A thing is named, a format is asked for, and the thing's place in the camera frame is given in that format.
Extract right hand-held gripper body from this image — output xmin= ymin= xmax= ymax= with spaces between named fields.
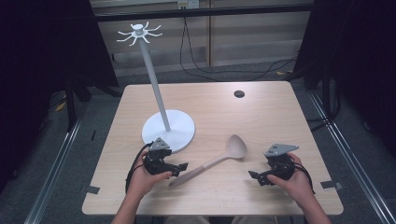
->
xmin=263 ymin=143 xmax=300 ymax=181

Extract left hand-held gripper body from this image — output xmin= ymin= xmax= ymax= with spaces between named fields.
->
xmin=143 ymin=137 xmax=180 ymax=175

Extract beige silicone spoon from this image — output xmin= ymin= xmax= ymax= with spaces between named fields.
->
xmin=167 ymin=133 xmax=248 ymax=189

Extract white hook stand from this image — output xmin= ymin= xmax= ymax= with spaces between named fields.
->
xmin=116 ymin=21 xmax=196 ymax=154

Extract person's left hand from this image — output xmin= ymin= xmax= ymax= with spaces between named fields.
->
xmin=126 ymin=151 xmax=174 ymax=202

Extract person's right hand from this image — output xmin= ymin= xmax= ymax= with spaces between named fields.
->
xmin=267 ymin=152 xmax=314 ymax=208

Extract black metal stand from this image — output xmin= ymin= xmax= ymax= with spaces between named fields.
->
xmin=63 ymin=77 xmax=92 ymax=133
xmin=320 ymin=60 xmax=341 ymax=123

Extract black curtain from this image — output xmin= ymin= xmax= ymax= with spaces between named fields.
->
xmin=0 ymin=0 xmax=120 ymax=190
xmin=292 ymin=0 xmax=396 ymax=158

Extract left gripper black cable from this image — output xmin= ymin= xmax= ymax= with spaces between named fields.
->
xmin=124 ymin=142 xmax=155 ymax=194

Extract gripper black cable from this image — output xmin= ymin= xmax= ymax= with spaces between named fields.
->
xmin=124 ymin=142 xmax=155 ymax=194
xmin=289 ymin=154 xmax=317 ymax=195

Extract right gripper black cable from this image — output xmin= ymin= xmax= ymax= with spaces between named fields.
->
xmin=289 ymin=154 xmax=317 ymax=195

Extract black floor cables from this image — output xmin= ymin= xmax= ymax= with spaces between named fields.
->
xmin=305 ymin=77 xmax=342 ymax=133

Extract metal floor rail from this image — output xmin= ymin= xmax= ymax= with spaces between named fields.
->
xmin=23 ymin=118 xmax=84 ymax=224
xmin=307 ymin=91 xmax=396 ymax=224

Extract black wall cable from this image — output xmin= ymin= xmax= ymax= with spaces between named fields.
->
xmin=178 ymin=17 xmax=301 ymax=83

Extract white wall power outlet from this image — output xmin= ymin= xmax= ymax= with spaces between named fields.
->
xmin=177 ymin=0 xmax=200 ymax=10

